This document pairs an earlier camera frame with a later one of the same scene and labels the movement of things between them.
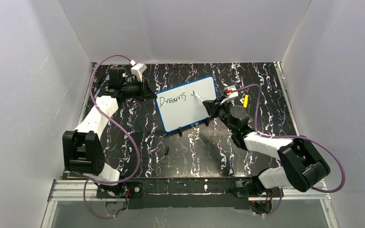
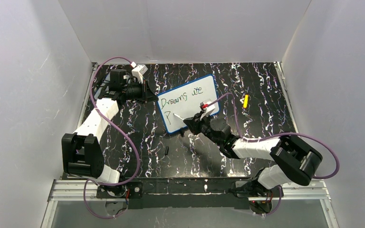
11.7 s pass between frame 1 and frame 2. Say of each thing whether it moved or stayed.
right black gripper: moved
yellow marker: stayed
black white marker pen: moved
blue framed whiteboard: stayed
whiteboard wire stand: stayed
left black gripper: stayed
